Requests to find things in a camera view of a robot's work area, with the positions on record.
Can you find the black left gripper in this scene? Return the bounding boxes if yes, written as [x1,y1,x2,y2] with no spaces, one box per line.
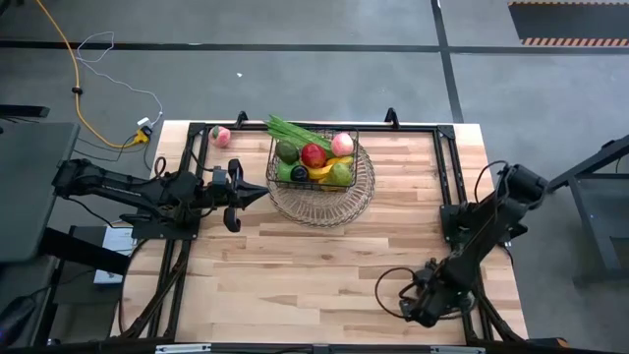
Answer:
[210,157,270,233]

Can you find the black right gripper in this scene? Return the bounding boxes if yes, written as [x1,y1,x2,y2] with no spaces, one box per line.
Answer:
[398,263,456,329]

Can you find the green apple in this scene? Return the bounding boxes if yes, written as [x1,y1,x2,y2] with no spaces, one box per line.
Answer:
[276,160,296,183]

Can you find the dark green avocado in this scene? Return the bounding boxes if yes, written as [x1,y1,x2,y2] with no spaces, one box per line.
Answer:
[274,140,301,166]

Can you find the yellow banana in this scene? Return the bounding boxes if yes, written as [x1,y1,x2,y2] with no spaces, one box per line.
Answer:
[307,155,355,181]

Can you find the green bean pod bundle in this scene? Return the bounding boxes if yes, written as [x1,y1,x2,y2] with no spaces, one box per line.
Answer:
[264,113,335,158]

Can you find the red apple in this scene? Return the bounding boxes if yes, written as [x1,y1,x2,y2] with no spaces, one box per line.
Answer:
[300,143,328,170]

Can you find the green pear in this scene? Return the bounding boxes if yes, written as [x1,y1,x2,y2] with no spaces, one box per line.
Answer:
[326,161,354,188]

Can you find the pink peach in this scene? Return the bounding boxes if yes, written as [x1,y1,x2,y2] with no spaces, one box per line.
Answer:
[207,125,232,149]
[329,131,355,158]

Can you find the white box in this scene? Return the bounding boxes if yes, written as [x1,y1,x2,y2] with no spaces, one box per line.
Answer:
[92,224,139,285]

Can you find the grey desk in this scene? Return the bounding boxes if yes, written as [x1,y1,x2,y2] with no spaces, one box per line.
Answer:
[0,121,81,265]

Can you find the black mat hazard stripes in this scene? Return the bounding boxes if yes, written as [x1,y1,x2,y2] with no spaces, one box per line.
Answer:
[507,0,629,49]

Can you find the silver aluminium bracket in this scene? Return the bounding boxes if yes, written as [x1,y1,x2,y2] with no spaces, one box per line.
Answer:
[154,343,213,354]
[430,345,486,354]

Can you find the black wire basket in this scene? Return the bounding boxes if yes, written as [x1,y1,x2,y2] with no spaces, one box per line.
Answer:
[264,126,361,193]

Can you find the white charger cable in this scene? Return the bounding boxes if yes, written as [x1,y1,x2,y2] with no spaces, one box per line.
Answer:
[76,30,164,128]

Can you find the black aluminium rig frame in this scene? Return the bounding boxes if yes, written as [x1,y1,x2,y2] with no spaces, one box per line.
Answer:
[117,106,532,354]

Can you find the black desk leg frame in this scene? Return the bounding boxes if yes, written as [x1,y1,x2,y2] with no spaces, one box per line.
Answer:
[547,135,629,286]

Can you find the yellow extension cable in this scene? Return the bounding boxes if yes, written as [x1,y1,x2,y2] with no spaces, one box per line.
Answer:
[33,0,151,148]

